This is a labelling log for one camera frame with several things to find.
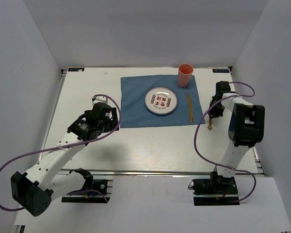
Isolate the table corner label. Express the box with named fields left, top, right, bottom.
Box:
left=67, top=67, right=84, bottom=72
left=212, top=69, right=230, bottom=73

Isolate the aluminium table edge rail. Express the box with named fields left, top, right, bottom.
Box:
left=56, top=168, right=266, bottom=176

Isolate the pink plastic cup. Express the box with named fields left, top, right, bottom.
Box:
left=178, top=64, right=194, bottom=87

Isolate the gold knife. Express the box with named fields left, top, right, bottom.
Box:
left=187, top=92, right=194, bottom=123

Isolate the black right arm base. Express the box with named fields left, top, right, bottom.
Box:
left=188, top=179, right=240, bottom=206

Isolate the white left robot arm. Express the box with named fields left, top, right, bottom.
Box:
left=11, top=95, right=119, bottom=216

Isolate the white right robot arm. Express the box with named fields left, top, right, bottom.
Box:
left=208, top=81, right=265, bottom=194

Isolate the gold fork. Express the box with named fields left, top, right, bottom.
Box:
left=208, top=117, right=213, bottom=131

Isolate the blue cloth napkin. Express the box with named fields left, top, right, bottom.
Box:
left=121, top=75, right=203, bottom=128

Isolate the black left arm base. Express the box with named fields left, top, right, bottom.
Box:
left=61, top=168, right=113, bottom=204

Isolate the white plate with red characters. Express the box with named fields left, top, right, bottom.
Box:
left=144, top=87, right=178, bottom=115

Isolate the right table corner label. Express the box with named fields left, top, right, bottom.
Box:
left=212, top=69, right=230, bottom=73

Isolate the left table corner label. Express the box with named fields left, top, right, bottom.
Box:
left=67, top=67, right=84, bottom=72

